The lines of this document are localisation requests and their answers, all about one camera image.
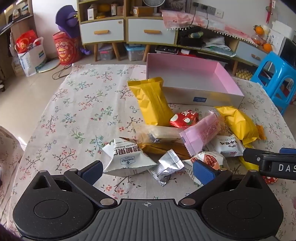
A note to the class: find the white triangular nut packet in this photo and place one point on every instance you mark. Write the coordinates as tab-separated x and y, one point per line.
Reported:
126	157

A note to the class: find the pale floral cushion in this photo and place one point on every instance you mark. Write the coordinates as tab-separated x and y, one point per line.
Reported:
9	150

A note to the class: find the wooden desk shelf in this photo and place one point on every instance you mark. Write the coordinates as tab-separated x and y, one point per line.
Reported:
23	18

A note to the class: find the small brown box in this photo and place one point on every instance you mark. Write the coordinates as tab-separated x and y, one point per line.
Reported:
120	10

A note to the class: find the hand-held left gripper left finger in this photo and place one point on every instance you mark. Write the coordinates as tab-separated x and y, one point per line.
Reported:
92	172

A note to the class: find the white printed paper bag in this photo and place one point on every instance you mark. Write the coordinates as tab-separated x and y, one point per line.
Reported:
276	39

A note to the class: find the clear cake packet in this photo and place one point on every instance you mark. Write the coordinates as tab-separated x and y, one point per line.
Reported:
157	134

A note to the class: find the long wooden bench cabinet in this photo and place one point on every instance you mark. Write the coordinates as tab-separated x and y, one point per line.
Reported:
235	67

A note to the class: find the yellow snack packet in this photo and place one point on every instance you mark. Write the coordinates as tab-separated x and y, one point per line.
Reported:
150	102
238	122

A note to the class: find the white wall socket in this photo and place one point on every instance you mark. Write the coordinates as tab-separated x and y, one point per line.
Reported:
220	13

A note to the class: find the white carton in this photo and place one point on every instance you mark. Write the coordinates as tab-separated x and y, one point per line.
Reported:
91	12

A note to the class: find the golden brown snack packet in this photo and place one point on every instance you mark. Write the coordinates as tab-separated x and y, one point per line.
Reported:
166	149

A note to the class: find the blue lidded storage box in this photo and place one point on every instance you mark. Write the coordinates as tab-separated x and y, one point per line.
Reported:
135	53

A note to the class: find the red plastic bag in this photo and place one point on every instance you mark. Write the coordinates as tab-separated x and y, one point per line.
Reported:
25	41

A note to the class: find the blue plastic stool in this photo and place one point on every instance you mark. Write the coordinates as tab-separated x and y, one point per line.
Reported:
272	64

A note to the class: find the white drawer with round lock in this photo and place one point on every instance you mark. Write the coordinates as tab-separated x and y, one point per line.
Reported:
90	37

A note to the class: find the black bag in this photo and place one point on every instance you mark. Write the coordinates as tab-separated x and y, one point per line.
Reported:
190	41

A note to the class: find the wide white drawer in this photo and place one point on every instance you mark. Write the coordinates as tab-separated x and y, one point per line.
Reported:
138	37

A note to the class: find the small white printed box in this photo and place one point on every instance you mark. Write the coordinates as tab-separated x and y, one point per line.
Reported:
114	9

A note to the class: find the grey wall socket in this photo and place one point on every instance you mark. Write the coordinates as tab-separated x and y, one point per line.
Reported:
212	9

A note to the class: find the brown cardboard box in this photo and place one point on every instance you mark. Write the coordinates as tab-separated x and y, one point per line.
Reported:
142	11

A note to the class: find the pink cardboard box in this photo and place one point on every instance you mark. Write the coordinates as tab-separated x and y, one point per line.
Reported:
185	71

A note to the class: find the pink snack packet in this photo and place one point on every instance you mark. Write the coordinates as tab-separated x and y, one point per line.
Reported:
201	134

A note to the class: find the tall wooden shelf cabinet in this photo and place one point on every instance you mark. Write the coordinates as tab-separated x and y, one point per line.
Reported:
95	52

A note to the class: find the grey lidded storage box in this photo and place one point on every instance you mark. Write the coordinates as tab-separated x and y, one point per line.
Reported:
106	53

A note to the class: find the floral tablecloth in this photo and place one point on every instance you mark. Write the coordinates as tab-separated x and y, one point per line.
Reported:
81	111

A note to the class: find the white round disc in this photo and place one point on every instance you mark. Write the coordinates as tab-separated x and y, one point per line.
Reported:
49	66

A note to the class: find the silver foil snack packet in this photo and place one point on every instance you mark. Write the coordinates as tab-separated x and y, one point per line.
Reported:
168	164

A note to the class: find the pink floral cloth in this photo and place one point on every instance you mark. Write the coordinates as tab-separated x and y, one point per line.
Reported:
185	19

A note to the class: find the white packet with dates picture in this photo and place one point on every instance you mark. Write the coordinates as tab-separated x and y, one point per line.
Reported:
214	158

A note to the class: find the red snack packet white print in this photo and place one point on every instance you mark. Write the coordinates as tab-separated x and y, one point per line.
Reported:
183	119

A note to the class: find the orange and yellow ornament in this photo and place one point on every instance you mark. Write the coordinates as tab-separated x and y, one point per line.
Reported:
104	10

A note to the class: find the pile of white papers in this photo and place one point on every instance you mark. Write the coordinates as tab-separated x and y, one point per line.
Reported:
217	46

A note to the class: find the white desk fan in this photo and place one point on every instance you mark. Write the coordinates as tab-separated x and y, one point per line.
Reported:
152	3

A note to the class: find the orange fruit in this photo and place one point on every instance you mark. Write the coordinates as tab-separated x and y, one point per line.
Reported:
267	47
258	30

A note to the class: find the small red hanging ornament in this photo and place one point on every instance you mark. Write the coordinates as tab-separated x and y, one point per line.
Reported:
267	14

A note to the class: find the purple plush toy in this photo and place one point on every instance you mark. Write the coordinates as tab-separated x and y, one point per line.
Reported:
67	16

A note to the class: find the black microwave oven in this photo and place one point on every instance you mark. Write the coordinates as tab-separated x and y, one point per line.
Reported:
289	51

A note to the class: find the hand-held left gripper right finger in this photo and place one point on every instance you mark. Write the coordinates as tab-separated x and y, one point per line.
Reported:
204	172

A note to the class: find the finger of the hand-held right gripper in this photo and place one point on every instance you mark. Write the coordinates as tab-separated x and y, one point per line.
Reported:
289	150
252	156

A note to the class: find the green yellow pouch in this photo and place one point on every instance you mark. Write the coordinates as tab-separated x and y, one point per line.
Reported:
196	34

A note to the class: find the person's dark clothing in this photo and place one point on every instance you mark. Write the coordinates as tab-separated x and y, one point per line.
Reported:
7	235

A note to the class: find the white shopping bag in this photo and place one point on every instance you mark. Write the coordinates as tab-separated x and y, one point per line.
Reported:
31	62

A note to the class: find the low wooden drawer cabinet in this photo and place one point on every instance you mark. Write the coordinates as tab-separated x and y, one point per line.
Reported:
147	52

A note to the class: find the clear fruit container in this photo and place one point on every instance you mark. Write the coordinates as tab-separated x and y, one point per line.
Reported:
257	39

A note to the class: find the pale blue drawer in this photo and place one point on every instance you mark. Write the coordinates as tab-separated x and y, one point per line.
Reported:
249	52

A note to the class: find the red cartoon gift bucket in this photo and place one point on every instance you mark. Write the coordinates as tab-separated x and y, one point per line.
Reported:
66	49

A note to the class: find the yellow egg tray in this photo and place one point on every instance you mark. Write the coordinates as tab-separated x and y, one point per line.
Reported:
244	74

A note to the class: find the white packet orange print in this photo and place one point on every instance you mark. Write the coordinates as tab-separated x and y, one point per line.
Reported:
227	146

